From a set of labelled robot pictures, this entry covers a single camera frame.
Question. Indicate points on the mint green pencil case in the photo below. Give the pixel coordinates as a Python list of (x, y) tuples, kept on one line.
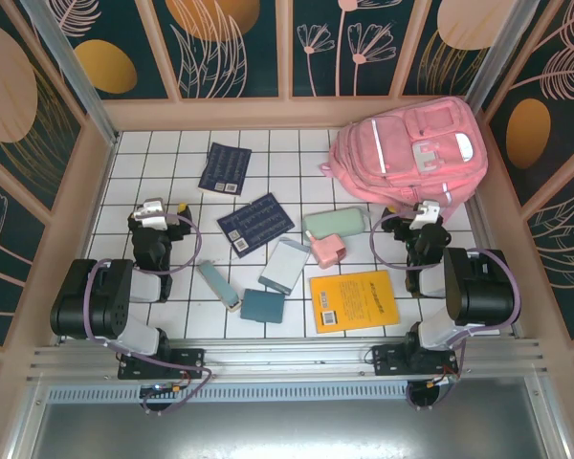
[(335, 222)]

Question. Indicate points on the navy blue book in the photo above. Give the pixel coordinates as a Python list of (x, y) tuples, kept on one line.
[(256, 227), (225, 167)]

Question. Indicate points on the small pink pouch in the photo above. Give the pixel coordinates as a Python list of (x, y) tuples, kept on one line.
[(327, 251)]

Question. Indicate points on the pink backpack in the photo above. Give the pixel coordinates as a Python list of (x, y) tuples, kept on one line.
[(411, 143)]

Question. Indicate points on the long teal pencil box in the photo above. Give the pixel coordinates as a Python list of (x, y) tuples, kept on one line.
[(217, 284)]

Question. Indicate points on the yellow book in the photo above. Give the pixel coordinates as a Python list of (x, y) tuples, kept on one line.
[(354, 301)]

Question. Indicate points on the light blue notebook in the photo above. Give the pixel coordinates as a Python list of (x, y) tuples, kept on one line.
[(283, 265)]

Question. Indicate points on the teal notebook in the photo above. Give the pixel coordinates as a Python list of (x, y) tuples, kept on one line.
[(263, 306)]

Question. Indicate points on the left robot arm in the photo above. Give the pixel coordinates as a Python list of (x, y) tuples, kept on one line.
[(91, 306)]

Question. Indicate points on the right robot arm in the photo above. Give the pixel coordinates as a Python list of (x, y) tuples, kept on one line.
[(483, 296)]

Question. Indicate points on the small circuit board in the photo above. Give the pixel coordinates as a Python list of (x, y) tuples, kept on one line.
[(160, 389)]

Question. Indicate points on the grey metal sheet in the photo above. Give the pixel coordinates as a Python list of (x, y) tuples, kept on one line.
[(287, 430)]

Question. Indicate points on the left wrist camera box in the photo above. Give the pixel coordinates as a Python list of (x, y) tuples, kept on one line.
[(150, 212)]

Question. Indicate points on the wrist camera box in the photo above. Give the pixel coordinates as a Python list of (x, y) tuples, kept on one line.
[(150, 212), (423, 212)]

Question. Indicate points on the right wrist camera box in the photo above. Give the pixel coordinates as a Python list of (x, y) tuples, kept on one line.
[(423, 212)]

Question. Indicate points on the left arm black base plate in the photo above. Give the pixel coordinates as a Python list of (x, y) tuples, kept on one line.
[(191, 358)]

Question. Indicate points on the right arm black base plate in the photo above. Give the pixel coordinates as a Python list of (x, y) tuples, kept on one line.
[(387, 361)]

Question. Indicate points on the aluminium corner post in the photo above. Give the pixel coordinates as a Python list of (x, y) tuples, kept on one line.
[(497, 52), (72, 62)]

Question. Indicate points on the aluminium mounting rail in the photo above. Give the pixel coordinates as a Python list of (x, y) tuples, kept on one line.
[(287, 354)]

